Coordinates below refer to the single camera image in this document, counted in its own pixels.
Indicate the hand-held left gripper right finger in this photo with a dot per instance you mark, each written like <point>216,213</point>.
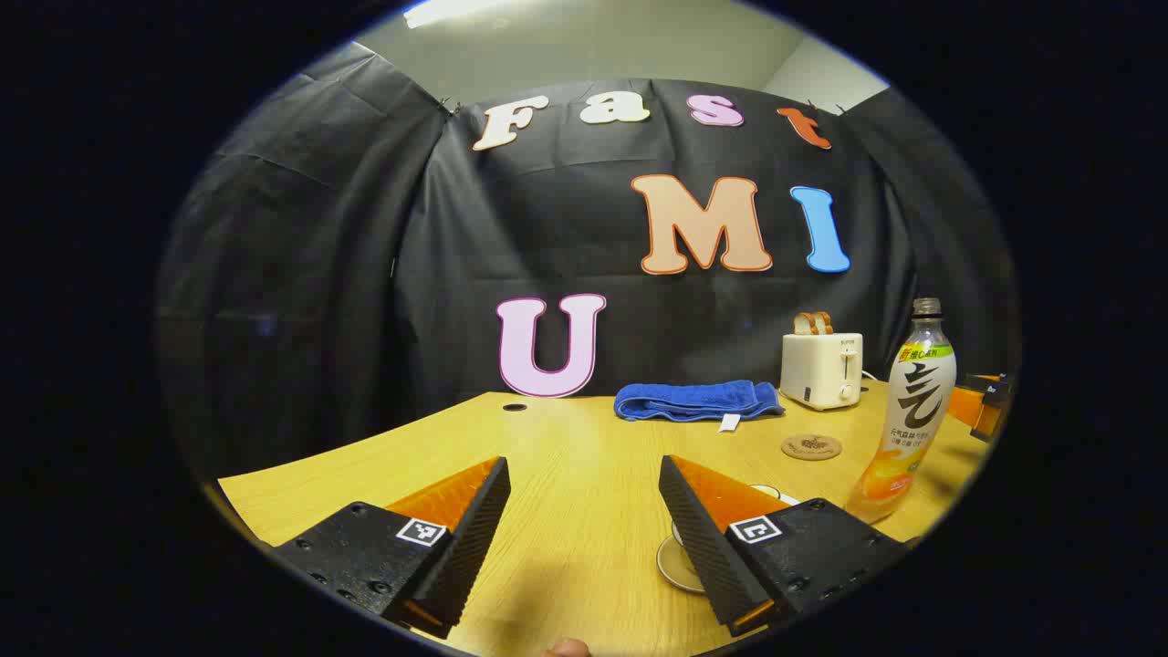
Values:
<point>698,547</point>

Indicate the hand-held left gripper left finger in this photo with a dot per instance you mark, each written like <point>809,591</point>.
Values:
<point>465,547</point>

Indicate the toasted bread slice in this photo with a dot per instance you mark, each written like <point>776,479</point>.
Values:
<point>823,322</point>
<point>803,323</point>

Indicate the white toaster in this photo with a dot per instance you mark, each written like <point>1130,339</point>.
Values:
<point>817,370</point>

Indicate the plastic water bottle orange drink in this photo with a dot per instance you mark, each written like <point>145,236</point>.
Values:
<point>917,401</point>

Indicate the white saucer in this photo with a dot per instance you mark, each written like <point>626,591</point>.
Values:
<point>677,570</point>

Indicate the black backdrop cloth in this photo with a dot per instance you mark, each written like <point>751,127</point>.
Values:
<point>365,274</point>

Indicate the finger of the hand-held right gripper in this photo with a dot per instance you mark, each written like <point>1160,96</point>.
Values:
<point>990,382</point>
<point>965,406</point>

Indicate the round cork coaster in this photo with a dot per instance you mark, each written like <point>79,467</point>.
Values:
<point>811,447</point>

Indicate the blue folded towel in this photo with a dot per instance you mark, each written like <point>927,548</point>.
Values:
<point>693,400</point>

